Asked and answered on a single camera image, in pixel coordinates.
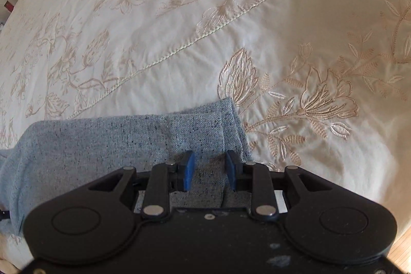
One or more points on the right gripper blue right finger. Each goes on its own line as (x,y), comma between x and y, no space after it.
(234,170)

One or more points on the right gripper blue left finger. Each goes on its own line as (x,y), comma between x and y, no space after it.
(185,171)

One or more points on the grey speckled pants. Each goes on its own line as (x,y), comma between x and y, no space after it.
(54,157)

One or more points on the cream embroidered bedspread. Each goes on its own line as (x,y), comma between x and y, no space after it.
(324,84)

